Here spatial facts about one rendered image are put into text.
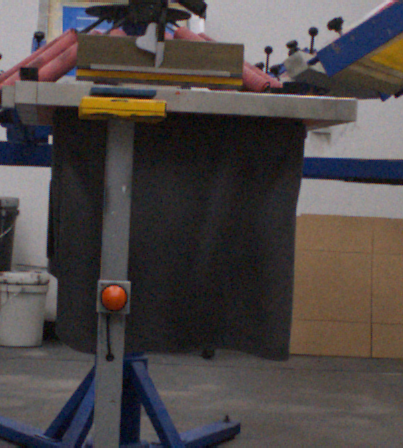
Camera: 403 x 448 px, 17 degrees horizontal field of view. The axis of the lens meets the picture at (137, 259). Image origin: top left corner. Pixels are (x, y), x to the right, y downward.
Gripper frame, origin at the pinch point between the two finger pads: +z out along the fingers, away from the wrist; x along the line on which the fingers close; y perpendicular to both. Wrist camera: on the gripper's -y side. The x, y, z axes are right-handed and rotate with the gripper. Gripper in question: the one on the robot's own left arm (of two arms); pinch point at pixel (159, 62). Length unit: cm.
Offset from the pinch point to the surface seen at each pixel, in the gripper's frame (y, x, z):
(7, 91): 32.7, -21.4, 6.5
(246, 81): -28, -59, -2
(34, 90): 26, 60, 12
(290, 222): -21, 51, 32
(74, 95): 19, 60, 12
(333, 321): -130, -398, 90
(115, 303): 11, 84, 45
